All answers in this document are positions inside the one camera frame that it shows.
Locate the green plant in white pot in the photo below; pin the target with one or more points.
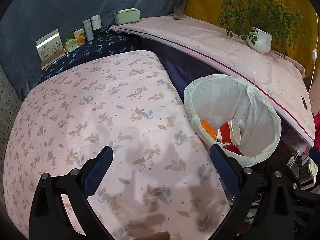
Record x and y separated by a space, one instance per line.
244 18

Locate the pink shelf cloth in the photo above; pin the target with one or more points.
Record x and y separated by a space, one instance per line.
274 75

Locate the white lidded jar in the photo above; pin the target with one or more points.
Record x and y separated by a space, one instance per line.
96 22

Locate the red envelope box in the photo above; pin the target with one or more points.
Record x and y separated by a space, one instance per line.
232 148

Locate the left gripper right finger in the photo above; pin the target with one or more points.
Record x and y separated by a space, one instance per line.
274 215

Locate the orange plastic bag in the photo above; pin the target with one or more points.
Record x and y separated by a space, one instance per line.
208 128

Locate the cream orange small carton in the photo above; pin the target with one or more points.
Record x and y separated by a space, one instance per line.
79 35

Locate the white lined trash bin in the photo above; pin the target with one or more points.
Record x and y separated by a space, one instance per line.
220 98

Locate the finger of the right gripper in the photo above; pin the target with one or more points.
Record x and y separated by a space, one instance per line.
314 154

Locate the pink rabbit print tablecloth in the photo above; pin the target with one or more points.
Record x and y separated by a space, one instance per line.
161 177

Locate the navy floral cloth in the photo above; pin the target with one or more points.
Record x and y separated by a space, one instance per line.
109 43

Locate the mint green tissue box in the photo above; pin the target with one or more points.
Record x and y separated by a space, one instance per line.
127 16

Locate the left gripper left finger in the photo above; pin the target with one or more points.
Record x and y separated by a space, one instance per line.
48 216

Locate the white product box with flowers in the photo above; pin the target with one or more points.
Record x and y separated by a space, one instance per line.
50 48

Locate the green yellow small packet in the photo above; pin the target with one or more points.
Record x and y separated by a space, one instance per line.
71 44

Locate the mustard yellow backdrop cloth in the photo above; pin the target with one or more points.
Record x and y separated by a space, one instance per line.
308 40

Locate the blue grey backdrop cloth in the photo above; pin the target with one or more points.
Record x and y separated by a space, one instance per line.
26 21

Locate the red white paper cup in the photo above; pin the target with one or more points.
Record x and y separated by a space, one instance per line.
229 133

